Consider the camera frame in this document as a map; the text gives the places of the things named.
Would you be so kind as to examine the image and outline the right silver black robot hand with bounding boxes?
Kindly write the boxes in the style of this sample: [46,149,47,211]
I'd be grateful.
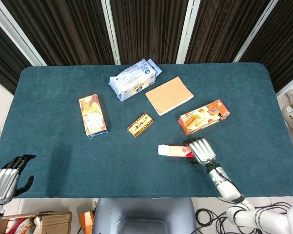
[183,137,216,167]

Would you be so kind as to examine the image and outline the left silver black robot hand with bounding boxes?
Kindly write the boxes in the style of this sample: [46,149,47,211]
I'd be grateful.
[0,154,37,205]

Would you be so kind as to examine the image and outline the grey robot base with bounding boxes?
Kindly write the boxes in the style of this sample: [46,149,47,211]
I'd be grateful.
[92,197,198,234]

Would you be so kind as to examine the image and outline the orange wafer biscuit box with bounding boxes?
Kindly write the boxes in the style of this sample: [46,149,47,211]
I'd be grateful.
[178,99,231,136]

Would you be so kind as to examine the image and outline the brown cardboard box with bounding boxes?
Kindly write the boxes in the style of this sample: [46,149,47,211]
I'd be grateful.
[0,211,73,234]

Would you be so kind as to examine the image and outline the small yellow red box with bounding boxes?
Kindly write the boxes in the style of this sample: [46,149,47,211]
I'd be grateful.
[127,113,155,138]

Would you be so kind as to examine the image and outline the tall orange cookie box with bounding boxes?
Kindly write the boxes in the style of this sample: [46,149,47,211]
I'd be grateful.
[78,94,109,140]

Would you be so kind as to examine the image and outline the teal table cloth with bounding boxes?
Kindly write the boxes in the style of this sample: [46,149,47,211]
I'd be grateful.
[0,62,293,199]

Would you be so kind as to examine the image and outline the tan paper notebook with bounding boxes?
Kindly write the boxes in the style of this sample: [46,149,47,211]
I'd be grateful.
[145,76,195,117]

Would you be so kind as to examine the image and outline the orange object on floor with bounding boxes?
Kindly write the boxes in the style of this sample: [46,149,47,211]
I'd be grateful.
[78,211,95,234]

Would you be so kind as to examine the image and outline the blue white tissue pack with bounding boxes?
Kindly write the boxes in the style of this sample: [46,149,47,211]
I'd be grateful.
[108,58,162,102]

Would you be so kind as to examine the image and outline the black floor cables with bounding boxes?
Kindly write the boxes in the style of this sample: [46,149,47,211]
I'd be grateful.
[195,201,293,234]

